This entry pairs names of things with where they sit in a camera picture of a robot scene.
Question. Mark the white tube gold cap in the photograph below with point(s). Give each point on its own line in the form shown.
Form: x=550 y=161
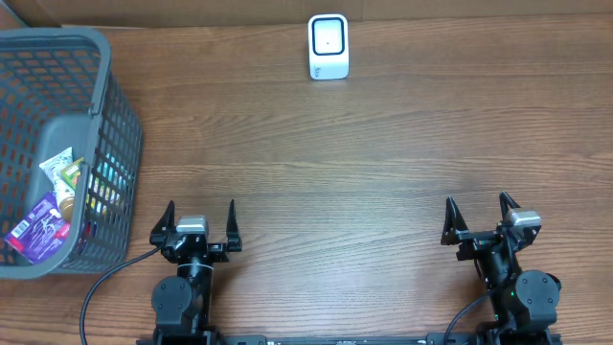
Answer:
x=65 y=194

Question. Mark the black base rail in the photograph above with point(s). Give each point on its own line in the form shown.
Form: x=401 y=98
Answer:
x=429 y=339

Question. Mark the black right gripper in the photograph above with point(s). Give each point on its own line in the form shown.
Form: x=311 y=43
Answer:
x=455 y=232

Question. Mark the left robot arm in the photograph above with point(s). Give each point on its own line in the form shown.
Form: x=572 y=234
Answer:
x=182 y=302

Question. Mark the purple pad package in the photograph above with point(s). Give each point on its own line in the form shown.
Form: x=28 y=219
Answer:
x=41 y=233

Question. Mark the green snack packet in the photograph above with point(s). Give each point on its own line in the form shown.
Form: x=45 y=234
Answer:
x=71 y=173

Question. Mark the grey plastic mesh basket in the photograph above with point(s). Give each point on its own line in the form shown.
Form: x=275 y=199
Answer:
x=58 y=91

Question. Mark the white barcode scanner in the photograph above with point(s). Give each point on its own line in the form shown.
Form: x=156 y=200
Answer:
x=328 y=47

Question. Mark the teal snack packet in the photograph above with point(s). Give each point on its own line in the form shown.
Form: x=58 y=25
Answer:
x=109 y=188

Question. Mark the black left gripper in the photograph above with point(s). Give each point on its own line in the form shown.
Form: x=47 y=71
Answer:
x=223 y=254

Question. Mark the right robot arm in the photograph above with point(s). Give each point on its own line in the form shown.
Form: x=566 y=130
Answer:
x=524 y=301

